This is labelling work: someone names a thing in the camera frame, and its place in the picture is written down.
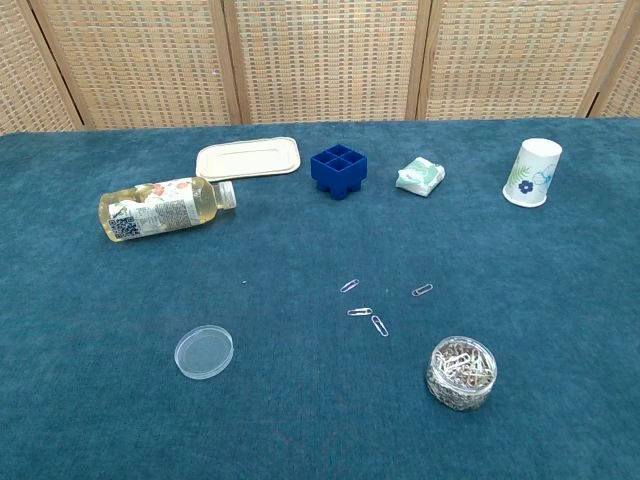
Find white green tissue packet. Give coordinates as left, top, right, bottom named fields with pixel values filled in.
left=394, top=155, right=446, bottom=198

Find clear bottle with yellow liquid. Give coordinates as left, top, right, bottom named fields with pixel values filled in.
left=98, top=175, right=238, bottom=244

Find cream rectangular tray lid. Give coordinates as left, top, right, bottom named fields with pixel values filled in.
left=195, top=136, right=302, bottom=183

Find blue four-compartment box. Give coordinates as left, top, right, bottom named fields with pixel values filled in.
left=309, top=143, right=369, bottom=201

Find white floral paper cup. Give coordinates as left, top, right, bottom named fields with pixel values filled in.
left=501, top=138, right=563, bottom=208

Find blue table cloth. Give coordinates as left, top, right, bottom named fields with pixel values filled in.
left=0, top=117, right=640, bottom=480

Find clear jar of paperclips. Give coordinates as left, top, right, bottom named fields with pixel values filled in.
left=425, top=335, right=499, bottom=412

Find woven wicker folding screen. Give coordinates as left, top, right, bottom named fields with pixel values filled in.
left=0, top=0, right=640, bottom=136

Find clear round plastic lid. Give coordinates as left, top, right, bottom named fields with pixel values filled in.
left=173, top=324, right=235, bottom=381

